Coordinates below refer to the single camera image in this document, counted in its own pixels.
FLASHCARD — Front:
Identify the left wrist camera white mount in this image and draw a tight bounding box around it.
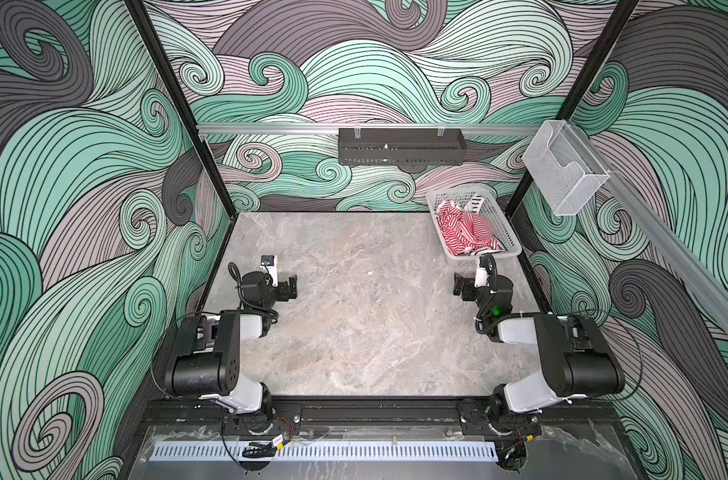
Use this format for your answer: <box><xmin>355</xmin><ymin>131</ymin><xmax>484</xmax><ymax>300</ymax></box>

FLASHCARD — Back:
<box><xmin>260</xmin><ymin>255</ymin><xmax>279</xmax><ymax>287</ymax></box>

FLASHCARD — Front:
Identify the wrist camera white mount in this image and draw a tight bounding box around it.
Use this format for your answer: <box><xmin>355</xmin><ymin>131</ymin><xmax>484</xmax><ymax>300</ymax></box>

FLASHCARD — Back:
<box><xmin>474</xmin><ymin>253</ymin><xmax>498</xmax><ymax>292</ymax></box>
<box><xmin>260</xmin><ymin>255</ymin><xmax>279</xmax><ymax>287</ymax></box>

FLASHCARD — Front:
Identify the black wall mounted tray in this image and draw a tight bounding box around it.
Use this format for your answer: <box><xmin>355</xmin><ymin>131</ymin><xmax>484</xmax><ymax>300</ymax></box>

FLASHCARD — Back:
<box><xmin>337</xmin><ymin>129</ymin><xmax>468</xmax><ymax>168</ymax></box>

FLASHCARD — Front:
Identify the aluminium wall rail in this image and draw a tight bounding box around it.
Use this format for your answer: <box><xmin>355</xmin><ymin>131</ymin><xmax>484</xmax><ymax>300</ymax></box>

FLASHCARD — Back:
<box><xmin>196</xmin><ymin>122</ymin><xmax>540</xmax><ymax>137</ymax></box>

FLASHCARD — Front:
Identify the red white striped tank top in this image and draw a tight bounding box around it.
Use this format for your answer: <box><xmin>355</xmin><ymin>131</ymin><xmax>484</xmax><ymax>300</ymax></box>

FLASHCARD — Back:
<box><xmin>436</xmin><ymin>201</ymin><xmax>502</xmax><ymax>256</ymax></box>

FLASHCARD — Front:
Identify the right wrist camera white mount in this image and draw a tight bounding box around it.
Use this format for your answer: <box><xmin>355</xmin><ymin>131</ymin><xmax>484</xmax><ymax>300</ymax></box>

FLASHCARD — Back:
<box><xmin>474</xmin><ymin>253</ymin><xmax>498</xmax><ymax>292</ymax></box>

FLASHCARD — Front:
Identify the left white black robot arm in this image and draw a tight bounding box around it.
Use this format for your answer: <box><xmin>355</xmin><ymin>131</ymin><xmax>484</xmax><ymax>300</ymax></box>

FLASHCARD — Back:
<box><xmin>161</xmin><ymin>255</ymin><xmax>297</xmax><ymax>421</ymax></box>

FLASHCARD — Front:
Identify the white plastic laundry basket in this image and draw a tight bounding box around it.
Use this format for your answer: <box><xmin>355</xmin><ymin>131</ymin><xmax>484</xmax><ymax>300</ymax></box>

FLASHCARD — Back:
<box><xmin>426</xmin><ymin>185</ymin><xmax>522</xmax><ymax>261</ymax></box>

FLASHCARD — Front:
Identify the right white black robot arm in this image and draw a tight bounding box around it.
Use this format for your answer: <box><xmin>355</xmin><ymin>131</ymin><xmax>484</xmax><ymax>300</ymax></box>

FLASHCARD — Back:
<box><xmin>453</xmin><ymin>274</ymin><xmax>626</xmax><ymax>421</ymax></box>

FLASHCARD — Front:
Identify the clear plastic wall bin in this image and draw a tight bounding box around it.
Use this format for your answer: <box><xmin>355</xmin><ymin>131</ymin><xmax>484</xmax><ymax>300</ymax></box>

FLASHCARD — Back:
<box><xmin>522</xmin><ymin>120</ymin><xmax>610</xmax><ymax>216</ymax></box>

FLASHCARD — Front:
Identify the white slotted cable duct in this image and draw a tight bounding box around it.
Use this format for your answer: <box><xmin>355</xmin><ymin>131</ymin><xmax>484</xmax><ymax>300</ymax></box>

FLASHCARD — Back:
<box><xmin>149</xmin><ymin>440</ymin><xmax>498</xmax><ymax>462</ymax></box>

